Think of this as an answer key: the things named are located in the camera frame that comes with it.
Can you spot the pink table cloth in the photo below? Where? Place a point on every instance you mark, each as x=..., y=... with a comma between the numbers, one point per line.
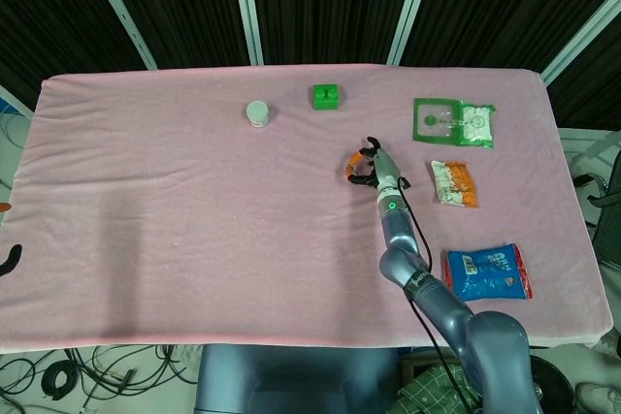
x=194, y=239

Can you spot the white sneaker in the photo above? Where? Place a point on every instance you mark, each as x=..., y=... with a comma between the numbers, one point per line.
x=597, y=394

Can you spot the orange white snack packet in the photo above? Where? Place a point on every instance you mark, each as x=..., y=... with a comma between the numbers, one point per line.
x=455, y=183

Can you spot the black waste bin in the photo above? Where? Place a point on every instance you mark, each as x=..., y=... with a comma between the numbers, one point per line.
x=553, y=385

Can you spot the green white snack packet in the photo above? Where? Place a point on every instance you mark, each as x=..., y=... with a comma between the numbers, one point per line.
x=453, y=122

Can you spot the blue grey robot torso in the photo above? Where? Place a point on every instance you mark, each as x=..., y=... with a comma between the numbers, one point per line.
x=291, y=380

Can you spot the blue red snack packet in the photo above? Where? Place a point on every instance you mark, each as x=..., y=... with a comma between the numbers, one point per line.
x=490, y=273

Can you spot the green toy brick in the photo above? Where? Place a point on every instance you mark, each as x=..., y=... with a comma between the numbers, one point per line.
x=325, y=96

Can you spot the green checkered cloth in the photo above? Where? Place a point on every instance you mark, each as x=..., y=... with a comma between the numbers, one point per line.
x=427, y=390

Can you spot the black mesh office chair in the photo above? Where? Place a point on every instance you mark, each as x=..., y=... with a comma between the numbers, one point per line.
x=606, y=200

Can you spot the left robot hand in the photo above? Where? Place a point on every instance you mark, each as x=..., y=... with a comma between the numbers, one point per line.
x=14, y=261

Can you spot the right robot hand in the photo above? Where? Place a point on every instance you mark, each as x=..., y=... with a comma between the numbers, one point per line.
x=385, y=169

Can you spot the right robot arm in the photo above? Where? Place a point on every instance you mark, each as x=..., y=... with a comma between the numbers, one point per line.
x=402, y=239

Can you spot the white partition post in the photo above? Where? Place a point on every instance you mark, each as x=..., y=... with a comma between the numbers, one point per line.
x=582, y=38
x=247, y=7
x=119, y=9
x=14, y=101
x=412, y=7

